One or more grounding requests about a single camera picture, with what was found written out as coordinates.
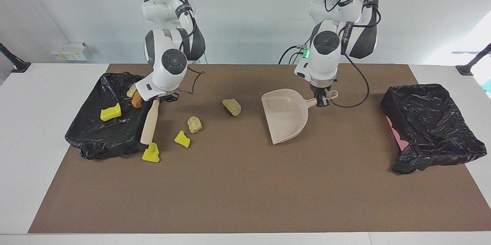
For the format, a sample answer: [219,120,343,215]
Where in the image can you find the brown round bread roll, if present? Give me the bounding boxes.
[131,90,144,109]

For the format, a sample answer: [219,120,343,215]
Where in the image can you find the notched yellow sponge piece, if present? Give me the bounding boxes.
[142,142,161,163]

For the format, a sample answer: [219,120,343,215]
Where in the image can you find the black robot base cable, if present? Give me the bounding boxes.
[279,45,307,64]

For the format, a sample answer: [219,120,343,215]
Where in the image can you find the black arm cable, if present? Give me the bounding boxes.
[324,0,382,108]
[127,0,206,96]

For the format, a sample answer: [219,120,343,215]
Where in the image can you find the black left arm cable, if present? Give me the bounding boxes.
[324,0,382,108]

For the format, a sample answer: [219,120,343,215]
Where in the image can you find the brown table mat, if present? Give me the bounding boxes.
[28,64,491,234]

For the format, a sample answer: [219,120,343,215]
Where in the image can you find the beige brush black bristles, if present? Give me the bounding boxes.
[140,99,160,146]

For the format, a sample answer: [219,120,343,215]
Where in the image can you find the large beige crumbly chunk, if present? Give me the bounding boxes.
[222,99,242,117]

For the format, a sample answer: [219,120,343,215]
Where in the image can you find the wedge yellow sponge piece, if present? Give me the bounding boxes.
[174,130,191,149]

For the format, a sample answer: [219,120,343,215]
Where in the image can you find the beige plastic dustpan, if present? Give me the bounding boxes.
[261,89,339,145]

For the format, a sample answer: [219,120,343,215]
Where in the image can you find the black trash bag liner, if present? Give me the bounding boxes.
[64,72,159,160]
[380,83,488,175]

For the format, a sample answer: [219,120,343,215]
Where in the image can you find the small beige crumbly chunk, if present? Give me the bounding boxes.
[187,116,203,134]

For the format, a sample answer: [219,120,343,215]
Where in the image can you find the white electrical boxes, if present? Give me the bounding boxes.
[51,43,92,61]

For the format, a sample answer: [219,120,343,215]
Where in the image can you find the pink plastic bin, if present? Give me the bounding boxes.
[386,117,410,151]

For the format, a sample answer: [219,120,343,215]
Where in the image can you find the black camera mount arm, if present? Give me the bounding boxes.
[456,44,491,76]
[0,43,31,73]

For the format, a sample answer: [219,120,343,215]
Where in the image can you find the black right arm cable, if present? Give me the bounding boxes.
[127,0,206,96]

